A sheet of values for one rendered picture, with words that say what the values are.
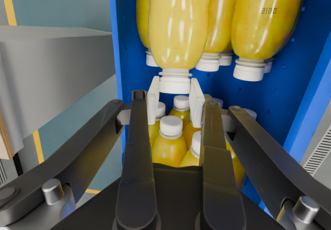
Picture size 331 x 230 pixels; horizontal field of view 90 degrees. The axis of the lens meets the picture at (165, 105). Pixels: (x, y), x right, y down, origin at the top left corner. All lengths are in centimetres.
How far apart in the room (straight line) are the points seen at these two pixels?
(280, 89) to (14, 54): 63
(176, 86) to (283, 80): 21
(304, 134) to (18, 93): 64
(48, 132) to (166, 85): 192
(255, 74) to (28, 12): 165
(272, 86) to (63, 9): 147
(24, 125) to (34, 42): 26
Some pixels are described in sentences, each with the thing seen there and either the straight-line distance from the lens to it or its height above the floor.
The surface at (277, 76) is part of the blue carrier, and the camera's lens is 36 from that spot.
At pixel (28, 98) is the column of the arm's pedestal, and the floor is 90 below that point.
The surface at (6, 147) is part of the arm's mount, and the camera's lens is 63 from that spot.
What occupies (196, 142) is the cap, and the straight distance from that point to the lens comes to 23.
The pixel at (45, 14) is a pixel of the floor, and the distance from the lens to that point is 166.
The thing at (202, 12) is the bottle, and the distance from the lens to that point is 20.
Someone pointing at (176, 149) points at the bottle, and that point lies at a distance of 29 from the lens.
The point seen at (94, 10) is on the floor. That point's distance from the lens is 148.
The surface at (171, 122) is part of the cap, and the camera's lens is 28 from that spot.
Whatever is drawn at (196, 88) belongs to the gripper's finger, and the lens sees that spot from 17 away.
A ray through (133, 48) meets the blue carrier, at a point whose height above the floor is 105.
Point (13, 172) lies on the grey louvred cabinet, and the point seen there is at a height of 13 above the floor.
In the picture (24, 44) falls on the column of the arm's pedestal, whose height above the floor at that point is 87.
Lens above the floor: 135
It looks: 66 degrees down
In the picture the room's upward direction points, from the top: 173 degrees counter-clockwise
